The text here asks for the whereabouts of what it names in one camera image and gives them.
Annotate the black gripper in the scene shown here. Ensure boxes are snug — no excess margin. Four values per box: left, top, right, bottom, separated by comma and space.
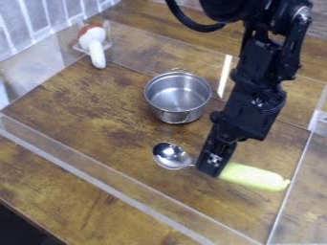
195, 85, 286, 177

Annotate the green handled metal spoon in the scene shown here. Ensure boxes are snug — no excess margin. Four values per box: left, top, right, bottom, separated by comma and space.
152, 142, 290, 191

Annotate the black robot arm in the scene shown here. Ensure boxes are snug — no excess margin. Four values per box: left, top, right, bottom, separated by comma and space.
164, 0, 312, 177

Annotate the small steel pot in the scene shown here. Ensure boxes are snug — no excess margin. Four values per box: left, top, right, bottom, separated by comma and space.
144, 71, 212, 124

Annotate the red white toy mushroom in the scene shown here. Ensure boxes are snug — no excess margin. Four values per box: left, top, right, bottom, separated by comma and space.
77, 24, 106, 69

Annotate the clear acrylic enclosure wall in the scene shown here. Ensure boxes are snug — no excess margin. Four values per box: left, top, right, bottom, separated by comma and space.
0, 113, 260, 245

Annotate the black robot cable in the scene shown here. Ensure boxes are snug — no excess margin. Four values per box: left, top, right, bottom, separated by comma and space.
163, 0, 227, 33

